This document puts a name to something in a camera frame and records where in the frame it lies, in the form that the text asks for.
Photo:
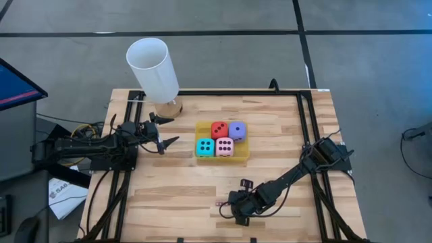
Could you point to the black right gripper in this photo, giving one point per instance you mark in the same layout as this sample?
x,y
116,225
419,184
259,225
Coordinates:
x,y
244,204

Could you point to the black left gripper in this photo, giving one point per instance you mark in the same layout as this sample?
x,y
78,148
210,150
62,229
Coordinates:
x,y
150,131

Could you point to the teal foam die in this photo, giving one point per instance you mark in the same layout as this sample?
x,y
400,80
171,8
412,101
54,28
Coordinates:
x,y
205,152

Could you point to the red foam die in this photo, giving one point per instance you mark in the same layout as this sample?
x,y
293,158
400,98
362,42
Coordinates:
x,y
216,133

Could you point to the pink foam die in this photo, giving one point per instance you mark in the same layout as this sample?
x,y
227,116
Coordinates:
x,y
224,152

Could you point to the purple foam die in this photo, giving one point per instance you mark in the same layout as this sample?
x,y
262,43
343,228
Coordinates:
x,y
237,135

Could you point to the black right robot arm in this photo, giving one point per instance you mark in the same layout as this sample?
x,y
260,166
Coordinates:
x,y
287,177

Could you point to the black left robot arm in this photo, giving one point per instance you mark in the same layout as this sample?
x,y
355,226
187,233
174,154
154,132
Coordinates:
x,y
84,145

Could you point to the yellow translucent plastic tray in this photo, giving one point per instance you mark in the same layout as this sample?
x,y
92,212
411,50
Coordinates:
x,y
241,152

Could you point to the white shade table lamp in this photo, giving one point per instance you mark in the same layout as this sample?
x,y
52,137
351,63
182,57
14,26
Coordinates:
x,y
155,74

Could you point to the black table clamp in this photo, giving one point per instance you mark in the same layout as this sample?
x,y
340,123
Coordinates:
x,y
274,86

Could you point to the white printed paper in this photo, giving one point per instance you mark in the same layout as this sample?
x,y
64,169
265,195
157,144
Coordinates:
x,y
64,199

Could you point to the computer monitor blue screen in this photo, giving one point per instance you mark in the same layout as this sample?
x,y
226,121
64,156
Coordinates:
x,y
13,84

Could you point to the black computer mouse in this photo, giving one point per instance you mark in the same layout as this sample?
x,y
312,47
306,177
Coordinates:
x,y
27,231

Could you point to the black aluminium table frame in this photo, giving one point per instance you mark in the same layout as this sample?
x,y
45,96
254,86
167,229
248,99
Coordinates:
x,y
236,92

